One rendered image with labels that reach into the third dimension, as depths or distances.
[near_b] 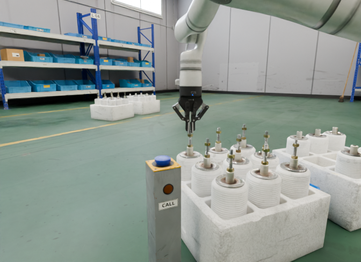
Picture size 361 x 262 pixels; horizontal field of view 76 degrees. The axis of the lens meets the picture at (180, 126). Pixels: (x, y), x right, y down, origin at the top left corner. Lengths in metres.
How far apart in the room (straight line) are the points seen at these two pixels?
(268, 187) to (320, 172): 0.40
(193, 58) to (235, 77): 6.82
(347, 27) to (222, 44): 7.35
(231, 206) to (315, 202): 0.27
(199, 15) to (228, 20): 7.24
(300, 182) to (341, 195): 0.28
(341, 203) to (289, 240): 0.32
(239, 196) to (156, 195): 0.21
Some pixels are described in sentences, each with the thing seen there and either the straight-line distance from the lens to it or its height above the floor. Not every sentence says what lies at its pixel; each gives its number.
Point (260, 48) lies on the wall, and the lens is 7.33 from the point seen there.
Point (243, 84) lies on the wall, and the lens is 7.44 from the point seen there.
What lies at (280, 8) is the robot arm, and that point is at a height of 0.64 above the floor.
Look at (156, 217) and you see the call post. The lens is 0.59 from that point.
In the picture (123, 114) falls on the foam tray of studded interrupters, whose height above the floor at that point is 0.06.
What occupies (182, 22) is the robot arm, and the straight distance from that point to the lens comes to 0.74.
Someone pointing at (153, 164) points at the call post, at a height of 0.32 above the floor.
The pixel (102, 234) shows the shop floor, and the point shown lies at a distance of 0.90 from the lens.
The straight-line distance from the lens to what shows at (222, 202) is 0.62.
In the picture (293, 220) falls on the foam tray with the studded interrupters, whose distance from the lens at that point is 0.75.
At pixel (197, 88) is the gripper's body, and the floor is 0.49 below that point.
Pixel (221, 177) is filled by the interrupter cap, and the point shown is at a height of 0.25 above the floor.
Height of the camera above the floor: 0.52
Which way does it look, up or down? 12 degrees down
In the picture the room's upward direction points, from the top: straight up
